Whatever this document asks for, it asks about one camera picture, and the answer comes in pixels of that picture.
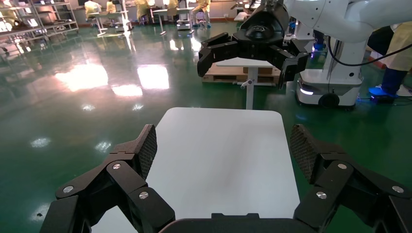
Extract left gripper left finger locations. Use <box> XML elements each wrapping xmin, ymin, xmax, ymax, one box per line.
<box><xmin>39</xmin><ymin>124</ymin><xmax>176</xmax><ymax>233</ymax></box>

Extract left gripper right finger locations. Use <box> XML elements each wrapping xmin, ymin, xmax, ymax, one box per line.
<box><xmin>290</xmin><ymin>123</ymin><xmax>412</xmax><ymax>233</ymax></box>

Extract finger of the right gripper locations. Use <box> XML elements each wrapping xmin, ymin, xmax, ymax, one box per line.
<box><xmin>269</xmin><ymin>37</ymin><xmax>309</xmax><ymax>90</ymax></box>
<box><xmin>197</xmin><ymin>32</ymin><xmax>241</xmax><ymax>78</ymax></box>

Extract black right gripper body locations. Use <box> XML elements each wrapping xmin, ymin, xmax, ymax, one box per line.
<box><xmin>232</xmin><ymin>1</ymin><xmax>291</xmax><ymax>62</ymax></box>

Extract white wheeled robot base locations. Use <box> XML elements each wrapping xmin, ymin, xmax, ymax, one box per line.
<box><xmin>286</xmin><ymin>19</ymin><xmax>368</xmax><ymax>109</ymax></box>

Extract wooden pallet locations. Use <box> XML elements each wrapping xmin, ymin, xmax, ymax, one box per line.
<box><xmin>202</xmin><ymin>63</ymin><xmax>282</xmax><ymax>85</ymax></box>

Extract white work table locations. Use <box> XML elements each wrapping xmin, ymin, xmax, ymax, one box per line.
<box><xmin>151</xmin><ymin>7</ymin><xmax>196</xmax><ymax>35</ymax></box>
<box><xmin>232</xmin><ymin>2</ymin><xmax>256</xmax><ymax>22</ymax></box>
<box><xmin>88</xmin><ymin>10</ymin><xmax>132</xmax><ymax>37</ymax></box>

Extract small white mobile robot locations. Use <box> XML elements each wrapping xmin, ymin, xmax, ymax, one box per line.
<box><xmin>176</xmin><ymin>14</ymin><xmax>191</xmax><ymax>31</ymax></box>

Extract black floor device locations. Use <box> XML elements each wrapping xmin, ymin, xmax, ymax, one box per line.
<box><xmin>370</xmin><ymin>94</ymin><xmax>395</xmax><ymax>104</ymax></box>

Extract grey metal shelving rack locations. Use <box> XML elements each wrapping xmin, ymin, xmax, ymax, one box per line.
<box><xmin>30</xmin><ymin>0</ymin><xmax>80</xmax><ymax>37</ymax></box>
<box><xmin>0</xmin><ymin>0</ymin><xmax>48</xmax><ymax>45</ymax></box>

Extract white pedestal table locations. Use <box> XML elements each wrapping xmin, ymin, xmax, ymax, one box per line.
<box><xmin>216</xmin><ymin>57</ymin><xmax>281</xmax><ymax>110</ymax></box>

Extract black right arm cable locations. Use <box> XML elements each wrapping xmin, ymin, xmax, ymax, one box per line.
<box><xmin>327</xmin><ymin>35</ymin><xmax>412</xmax><ymax>67</ymax></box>

